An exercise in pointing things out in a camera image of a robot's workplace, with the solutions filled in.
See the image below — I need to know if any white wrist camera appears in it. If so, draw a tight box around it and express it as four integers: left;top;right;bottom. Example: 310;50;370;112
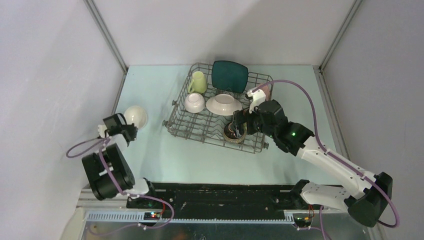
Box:
246;88;267;114
97;124;108;139

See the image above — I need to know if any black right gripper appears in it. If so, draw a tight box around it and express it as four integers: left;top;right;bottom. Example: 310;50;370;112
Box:
229;106;276;139

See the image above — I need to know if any pink mug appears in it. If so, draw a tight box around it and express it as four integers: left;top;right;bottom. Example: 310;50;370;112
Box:
261;85;271;101

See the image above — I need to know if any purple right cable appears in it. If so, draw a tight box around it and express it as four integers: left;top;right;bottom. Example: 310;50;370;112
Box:
251;79;401;240

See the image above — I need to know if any brown dotted bowl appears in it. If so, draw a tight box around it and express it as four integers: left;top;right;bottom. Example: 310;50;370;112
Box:
222;122;247;144

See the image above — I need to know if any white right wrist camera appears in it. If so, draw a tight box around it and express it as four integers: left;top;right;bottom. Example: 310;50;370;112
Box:
246;88;267;114

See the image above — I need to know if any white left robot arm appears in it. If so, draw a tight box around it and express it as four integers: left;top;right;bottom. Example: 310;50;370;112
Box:
81;113;158;208

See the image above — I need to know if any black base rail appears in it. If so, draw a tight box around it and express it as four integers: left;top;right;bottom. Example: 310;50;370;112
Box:
77;180;345;224

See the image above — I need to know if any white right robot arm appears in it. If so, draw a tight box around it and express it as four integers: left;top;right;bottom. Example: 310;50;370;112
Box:
230;100;393;228

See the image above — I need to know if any light green mug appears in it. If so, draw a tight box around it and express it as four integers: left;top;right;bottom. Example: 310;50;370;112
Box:
187;71;208;94

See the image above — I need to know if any large white plate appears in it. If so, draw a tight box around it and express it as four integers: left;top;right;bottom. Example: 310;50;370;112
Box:
205;94;243;116

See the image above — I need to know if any grey wire dish rack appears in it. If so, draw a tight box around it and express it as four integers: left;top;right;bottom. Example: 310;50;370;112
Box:
162;62;274;154

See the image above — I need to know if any small white bowl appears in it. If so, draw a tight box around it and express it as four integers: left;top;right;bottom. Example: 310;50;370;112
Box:
183;92;206;114

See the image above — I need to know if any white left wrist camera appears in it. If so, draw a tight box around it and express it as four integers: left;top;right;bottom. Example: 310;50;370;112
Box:
97;124;108;139

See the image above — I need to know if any teal square plate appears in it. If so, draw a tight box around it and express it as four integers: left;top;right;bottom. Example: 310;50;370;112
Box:
211;60;249;94

